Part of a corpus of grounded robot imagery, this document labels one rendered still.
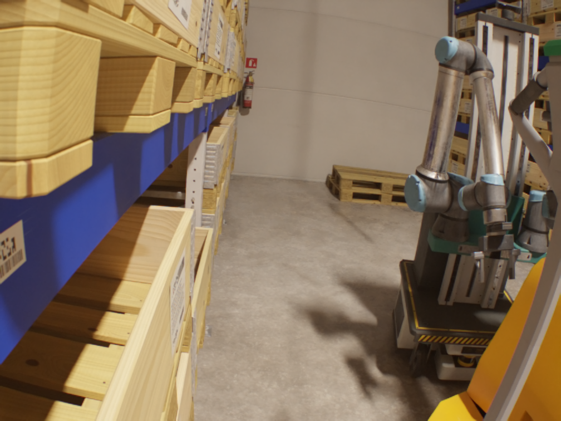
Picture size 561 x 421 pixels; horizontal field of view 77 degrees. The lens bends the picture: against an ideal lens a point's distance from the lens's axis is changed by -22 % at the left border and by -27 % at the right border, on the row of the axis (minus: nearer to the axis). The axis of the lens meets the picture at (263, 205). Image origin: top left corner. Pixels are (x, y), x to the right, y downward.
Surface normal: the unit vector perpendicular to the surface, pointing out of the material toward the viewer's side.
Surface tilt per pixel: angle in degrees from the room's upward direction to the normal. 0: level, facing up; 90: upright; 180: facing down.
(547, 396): 74
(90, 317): 0
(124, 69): 90
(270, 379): 0
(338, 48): 90
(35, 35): 90
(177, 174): 90
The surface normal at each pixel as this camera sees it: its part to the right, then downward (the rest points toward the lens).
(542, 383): -0.93, -0.34
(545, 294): -1.00, -0.08
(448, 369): -0.21, 0.24
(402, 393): 0.08, -0.96
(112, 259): 0.03, 0.26
